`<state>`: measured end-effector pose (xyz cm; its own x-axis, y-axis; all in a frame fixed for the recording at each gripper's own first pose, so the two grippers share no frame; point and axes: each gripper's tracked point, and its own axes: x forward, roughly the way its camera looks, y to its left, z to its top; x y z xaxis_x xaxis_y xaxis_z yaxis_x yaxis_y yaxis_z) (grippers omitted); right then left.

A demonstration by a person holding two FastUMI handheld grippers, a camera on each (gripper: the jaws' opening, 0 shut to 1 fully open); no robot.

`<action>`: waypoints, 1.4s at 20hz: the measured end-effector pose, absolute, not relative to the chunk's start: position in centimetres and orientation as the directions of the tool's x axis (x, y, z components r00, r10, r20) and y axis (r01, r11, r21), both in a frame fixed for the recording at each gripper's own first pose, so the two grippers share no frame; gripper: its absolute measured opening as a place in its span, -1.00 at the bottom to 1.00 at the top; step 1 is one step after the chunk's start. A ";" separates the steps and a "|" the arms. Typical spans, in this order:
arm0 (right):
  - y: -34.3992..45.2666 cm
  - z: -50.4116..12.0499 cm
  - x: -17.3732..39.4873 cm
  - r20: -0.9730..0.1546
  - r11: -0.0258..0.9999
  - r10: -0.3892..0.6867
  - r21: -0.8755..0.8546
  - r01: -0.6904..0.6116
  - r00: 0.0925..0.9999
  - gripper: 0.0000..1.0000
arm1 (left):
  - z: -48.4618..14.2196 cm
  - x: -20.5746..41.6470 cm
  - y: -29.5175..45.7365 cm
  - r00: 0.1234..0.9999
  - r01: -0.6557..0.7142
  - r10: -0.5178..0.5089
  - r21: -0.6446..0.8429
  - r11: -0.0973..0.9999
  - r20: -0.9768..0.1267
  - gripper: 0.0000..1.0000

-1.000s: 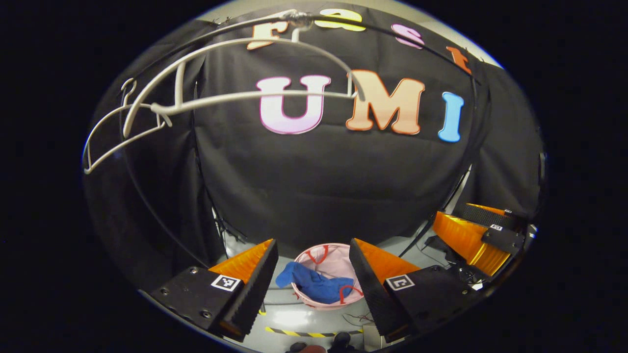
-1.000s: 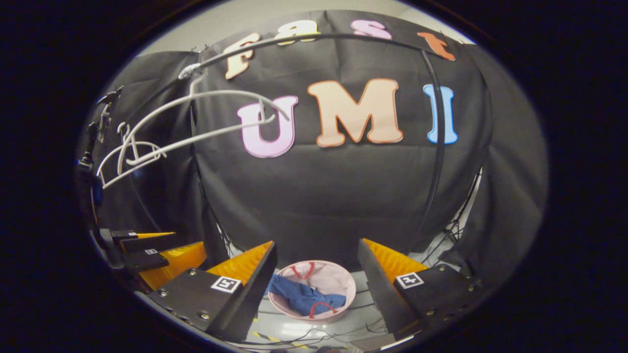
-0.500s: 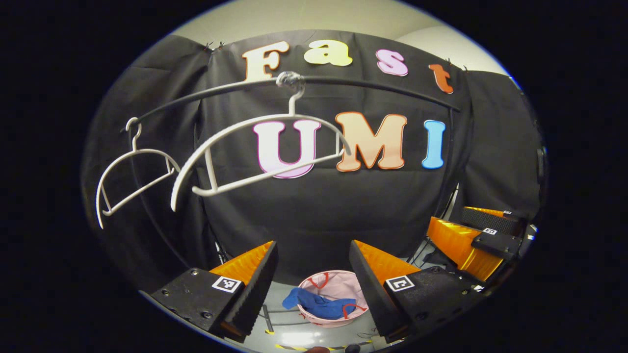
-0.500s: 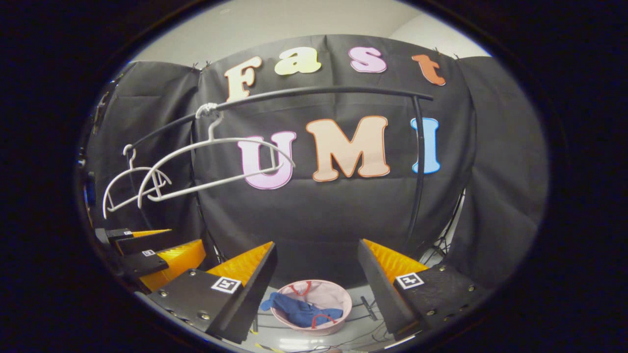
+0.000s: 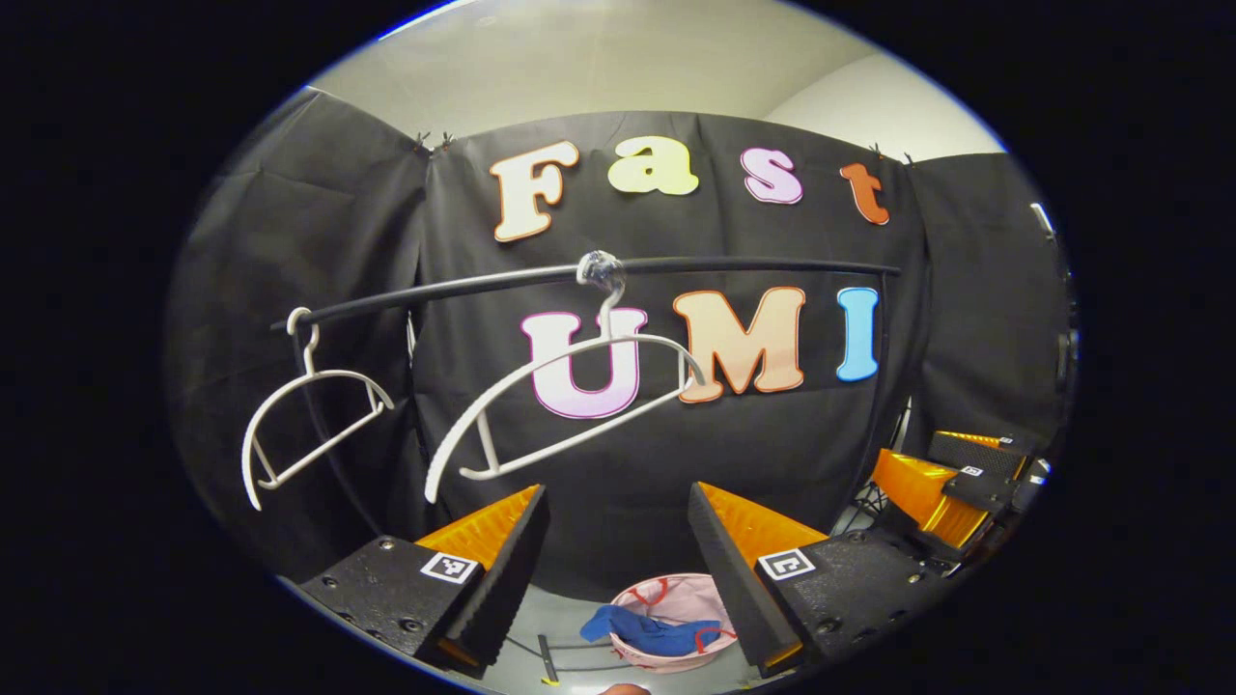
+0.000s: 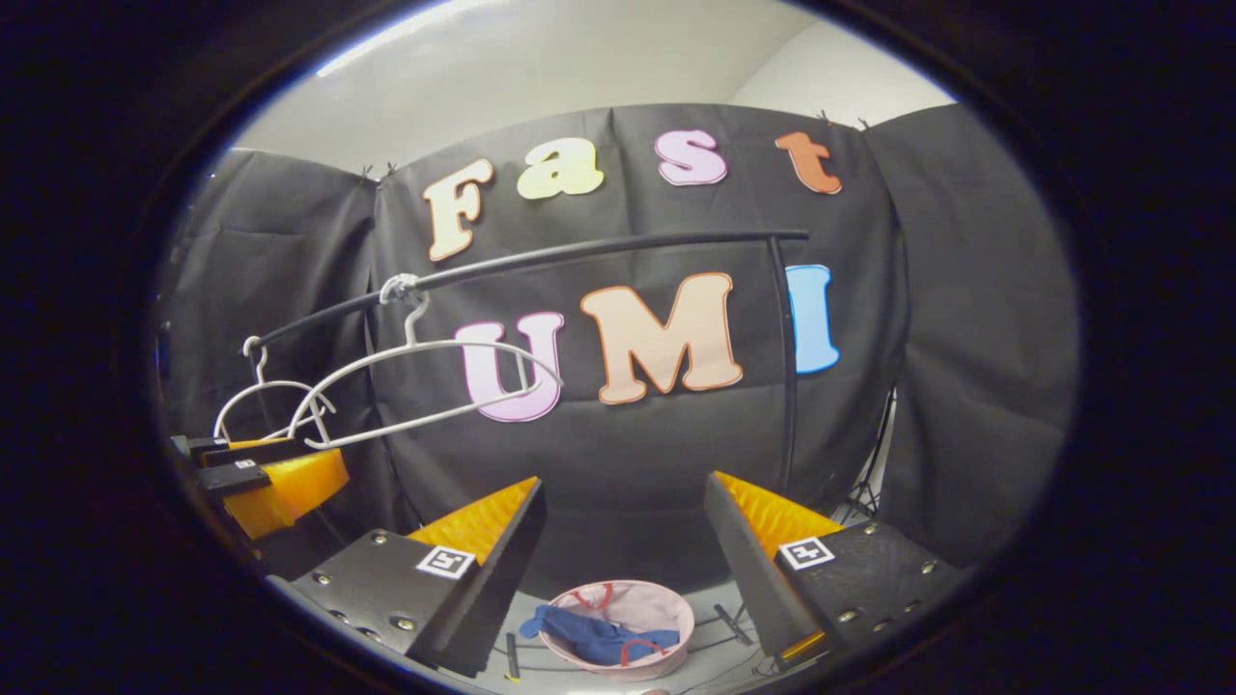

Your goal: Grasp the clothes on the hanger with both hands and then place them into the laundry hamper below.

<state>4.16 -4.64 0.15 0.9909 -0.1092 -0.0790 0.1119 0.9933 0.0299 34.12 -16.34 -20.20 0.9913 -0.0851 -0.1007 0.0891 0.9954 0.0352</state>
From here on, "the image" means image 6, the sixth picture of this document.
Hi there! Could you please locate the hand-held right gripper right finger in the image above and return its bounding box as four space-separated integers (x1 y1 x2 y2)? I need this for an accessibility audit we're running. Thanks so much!
703 471 967 672

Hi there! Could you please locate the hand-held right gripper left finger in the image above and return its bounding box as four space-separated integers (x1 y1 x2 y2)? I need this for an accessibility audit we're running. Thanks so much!
290 478 548 679

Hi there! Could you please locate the pink laundry hamper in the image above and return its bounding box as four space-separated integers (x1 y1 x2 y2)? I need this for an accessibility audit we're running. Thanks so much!
538 579 696 681

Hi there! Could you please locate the blue corduroy jacket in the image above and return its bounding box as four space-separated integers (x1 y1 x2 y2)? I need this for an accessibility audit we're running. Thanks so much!
520 603 682 667

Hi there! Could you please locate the plain white hanger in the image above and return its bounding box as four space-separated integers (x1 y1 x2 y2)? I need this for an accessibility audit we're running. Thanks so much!
214 336 337 443

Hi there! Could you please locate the white hanger with taped hook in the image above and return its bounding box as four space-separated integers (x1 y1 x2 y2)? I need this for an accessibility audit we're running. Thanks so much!
290 273 564 450

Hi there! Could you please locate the black clothes rack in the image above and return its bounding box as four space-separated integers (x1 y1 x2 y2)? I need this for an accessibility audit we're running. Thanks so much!
241 229 812 677

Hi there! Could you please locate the black backdrop cloth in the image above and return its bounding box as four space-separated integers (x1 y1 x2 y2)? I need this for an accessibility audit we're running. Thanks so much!
159 101 1081 599

